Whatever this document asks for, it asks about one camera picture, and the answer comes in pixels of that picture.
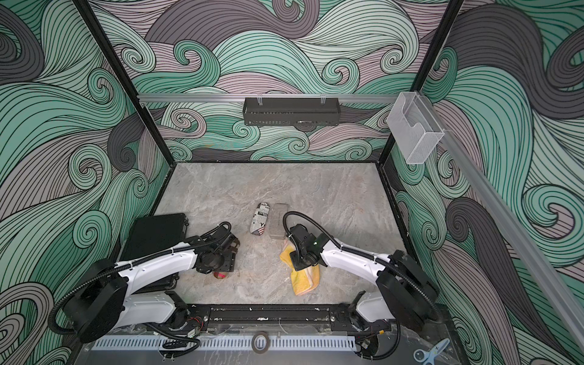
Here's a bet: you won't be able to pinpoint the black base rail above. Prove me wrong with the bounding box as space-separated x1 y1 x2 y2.
185 296 392 335

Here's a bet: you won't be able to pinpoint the aluminium rail back wall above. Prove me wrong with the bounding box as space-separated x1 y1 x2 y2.
137 93 398 104

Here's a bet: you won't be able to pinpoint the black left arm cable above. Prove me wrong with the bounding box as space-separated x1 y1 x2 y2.
47 221 234 336

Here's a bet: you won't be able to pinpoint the white perforated cable duct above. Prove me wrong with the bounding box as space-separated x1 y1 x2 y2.
91 335 357 352

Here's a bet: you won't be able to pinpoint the blue scissors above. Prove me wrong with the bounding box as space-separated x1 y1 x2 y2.
413 339 450 365

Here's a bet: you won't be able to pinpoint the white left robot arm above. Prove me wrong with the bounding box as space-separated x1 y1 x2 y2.
48 233 240 344

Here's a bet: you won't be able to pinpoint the aluminium rail wall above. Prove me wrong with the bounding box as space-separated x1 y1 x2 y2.
137 93 398 104
417 92 583 349

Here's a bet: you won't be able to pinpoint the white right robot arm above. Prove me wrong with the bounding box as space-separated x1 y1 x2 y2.
285 224 443 332

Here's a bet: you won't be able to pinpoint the clear acrylic wall holder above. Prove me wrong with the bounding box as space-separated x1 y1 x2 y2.
386 91 444 165

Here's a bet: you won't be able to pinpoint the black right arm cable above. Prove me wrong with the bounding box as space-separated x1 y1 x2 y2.
281 210 441 320

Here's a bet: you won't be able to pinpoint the black corner frame post right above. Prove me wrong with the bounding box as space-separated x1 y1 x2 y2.
379 1 463 166

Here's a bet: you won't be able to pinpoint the black corner frame post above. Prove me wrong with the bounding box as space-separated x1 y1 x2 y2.
379 1 463 166
72 0 176 169

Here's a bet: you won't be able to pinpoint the black corner frame post left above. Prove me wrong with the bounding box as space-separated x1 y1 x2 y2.
72 0 176 169

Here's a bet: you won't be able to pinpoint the black wall tray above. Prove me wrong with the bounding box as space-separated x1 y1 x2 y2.
243 97 342 126

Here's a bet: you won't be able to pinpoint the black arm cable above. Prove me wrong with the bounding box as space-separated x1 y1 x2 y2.
47 221 234 336
281 210 441 320

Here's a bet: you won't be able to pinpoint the aluminium rail right wall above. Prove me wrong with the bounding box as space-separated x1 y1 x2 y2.
417 92 583 349

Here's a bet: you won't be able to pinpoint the yellow pink microfiber cloth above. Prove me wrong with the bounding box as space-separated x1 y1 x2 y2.
280 240 320 296

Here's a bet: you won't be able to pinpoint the black flat box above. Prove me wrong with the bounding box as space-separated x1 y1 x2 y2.
119 212 190 293

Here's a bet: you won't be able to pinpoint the black tape roll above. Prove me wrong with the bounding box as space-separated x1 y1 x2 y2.
251 332 271 354

